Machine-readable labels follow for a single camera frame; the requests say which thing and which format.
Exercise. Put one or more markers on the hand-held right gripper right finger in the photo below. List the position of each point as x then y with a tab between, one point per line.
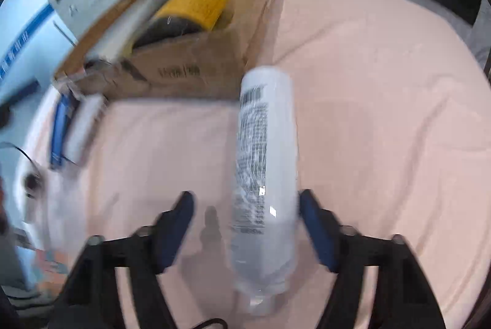
315	225

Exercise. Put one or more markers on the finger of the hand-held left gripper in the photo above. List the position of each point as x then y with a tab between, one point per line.
61	129

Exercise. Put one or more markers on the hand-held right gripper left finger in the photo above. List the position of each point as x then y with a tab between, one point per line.
177	228

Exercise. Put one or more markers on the white plastic bottle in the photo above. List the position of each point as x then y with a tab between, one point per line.
264	183

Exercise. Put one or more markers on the cardboard box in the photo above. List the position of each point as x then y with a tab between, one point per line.
199	57

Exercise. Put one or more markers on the pink bed sheet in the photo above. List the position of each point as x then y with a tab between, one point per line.
364	122

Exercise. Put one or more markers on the grey flat box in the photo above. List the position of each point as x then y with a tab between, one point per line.
128	24

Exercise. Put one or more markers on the yellow cylindrical can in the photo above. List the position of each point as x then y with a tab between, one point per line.
195	9

